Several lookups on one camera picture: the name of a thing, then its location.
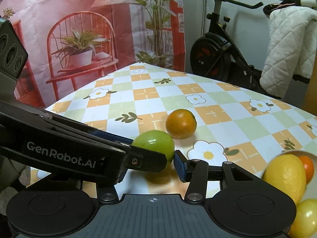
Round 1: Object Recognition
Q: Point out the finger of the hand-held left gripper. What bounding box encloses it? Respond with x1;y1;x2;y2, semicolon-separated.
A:
124;146;168;173
90;128;134;146

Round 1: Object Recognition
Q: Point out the black exercise bike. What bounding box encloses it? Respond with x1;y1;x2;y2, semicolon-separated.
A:
189;0;310;93

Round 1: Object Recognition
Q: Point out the black cloth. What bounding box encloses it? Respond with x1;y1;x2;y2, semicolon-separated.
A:
263;0;301;13

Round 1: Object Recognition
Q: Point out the checkered flower tablecloth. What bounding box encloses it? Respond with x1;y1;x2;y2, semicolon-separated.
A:
30;63;317;204

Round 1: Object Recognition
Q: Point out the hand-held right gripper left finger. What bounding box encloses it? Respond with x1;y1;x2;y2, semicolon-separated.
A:
95;170;127;202

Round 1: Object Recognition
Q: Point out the orange-brown round fruit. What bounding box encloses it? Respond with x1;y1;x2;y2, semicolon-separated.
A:
165;109;197;139

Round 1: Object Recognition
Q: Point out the person's left hand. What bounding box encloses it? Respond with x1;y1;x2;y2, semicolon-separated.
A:
0;166;31;216

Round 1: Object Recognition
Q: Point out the beige round plate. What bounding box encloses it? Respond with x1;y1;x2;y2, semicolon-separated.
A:
272;150;317;204

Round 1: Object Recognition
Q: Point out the large yellow lemon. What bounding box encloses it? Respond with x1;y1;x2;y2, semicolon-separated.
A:
262;154;307;205

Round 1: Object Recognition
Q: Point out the white quilted jacket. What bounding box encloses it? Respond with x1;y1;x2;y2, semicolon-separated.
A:
260;5;317;100

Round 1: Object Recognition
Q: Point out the yellow-green round fruit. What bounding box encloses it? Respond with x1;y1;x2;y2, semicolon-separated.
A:
288;199;317;238

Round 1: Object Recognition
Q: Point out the green round fruit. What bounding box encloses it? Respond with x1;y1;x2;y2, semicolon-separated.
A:
132;130;175;169

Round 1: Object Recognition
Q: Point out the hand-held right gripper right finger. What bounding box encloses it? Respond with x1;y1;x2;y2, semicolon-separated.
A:
173;150;259;202

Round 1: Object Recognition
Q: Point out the wooden board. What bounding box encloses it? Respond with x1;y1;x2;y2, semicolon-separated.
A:
301;78;317;117

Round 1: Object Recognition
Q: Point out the small orange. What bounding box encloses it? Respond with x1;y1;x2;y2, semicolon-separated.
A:
298;155;315;184

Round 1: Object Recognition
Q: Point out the printed red backdrop cloth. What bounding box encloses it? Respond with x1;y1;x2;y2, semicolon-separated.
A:
0;0;186;109

